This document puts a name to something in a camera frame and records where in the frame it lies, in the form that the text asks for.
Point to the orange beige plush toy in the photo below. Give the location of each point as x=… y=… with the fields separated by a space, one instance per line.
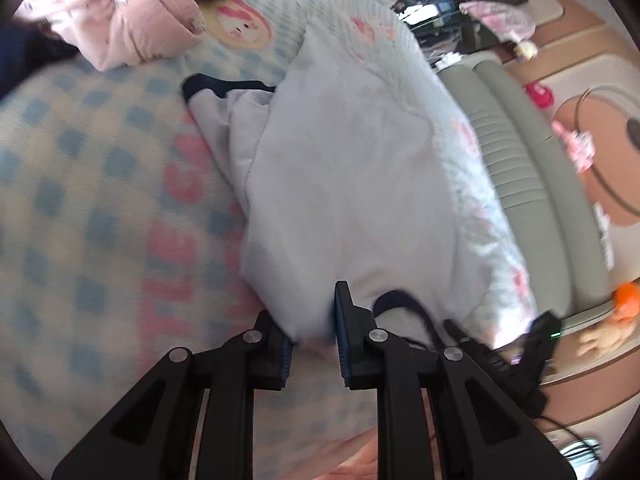
x=625 y=305

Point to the white yellow duck plush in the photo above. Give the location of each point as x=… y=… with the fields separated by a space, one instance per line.
x=526 y=49

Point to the white T-shirt with navy trim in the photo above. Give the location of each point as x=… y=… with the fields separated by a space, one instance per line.
x=350 y=160

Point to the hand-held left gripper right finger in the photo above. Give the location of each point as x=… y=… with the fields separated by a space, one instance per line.
x=345 y=340

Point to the pink cat print pyjama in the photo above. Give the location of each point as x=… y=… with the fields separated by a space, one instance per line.
x=135 y=25

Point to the person's pink fleece garment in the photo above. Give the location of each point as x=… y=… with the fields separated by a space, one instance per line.
x=360 y=460

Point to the red plush toy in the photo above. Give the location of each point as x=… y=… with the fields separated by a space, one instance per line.
x=540 y=95

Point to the pink white cat plush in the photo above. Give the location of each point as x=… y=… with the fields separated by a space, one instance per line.
x=577 y=147

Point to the grey padded headboard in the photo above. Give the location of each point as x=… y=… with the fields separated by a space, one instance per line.
x=525 y=170

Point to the white wall sockets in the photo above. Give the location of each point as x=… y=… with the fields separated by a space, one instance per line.
x=604 y=240

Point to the blue checked cartoon blanket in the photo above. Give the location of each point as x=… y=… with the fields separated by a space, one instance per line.
x=100 y=210

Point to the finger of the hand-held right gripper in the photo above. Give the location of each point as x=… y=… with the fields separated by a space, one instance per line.
x=485 y=355

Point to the pink frilly dress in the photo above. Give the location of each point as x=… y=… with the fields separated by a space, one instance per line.
x=500 y=17

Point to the navy garment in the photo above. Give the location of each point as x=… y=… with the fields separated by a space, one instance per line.
x=30 y=50

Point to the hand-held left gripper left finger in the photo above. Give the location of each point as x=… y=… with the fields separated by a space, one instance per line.
x=280 y=360

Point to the white power strip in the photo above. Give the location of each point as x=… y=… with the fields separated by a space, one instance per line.
x=447 y=61

